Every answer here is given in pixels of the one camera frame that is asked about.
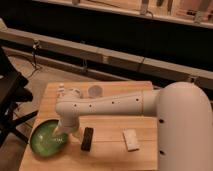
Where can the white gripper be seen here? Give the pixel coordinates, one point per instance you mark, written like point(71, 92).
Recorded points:
point(61, 129)

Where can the green ceramic bowl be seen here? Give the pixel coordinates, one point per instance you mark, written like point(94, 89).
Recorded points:
point(41, 141)

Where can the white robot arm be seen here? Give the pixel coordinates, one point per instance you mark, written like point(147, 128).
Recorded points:
point(184, 121)

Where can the black remote control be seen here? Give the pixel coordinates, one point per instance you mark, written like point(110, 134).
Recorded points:
point(87, 139)

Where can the small white bottle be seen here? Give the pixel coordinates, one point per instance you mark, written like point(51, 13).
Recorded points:
point(61, 90)

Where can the black chair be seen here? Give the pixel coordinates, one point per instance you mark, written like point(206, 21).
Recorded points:
point(12, 91)

